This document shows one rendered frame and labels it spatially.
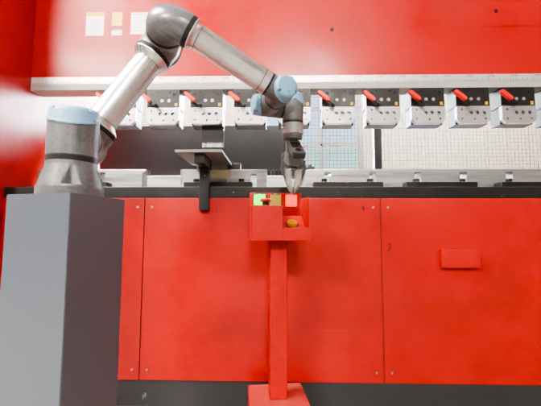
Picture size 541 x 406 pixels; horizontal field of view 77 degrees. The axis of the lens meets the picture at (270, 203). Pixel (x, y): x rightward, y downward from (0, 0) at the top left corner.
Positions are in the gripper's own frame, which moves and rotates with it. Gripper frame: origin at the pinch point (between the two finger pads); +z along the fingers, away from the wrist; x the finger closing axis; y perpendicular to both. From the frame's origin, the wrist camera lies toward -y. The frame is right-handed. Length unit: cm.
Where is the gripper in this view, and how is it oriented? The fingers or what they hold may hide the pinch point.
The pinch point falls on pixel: (293, 190)
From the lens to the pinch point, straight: 122.0
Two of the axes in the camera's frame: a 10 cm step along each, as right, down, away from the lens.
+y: -1.1, -0.1, 9.9
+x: -9.9, -0.1, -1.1
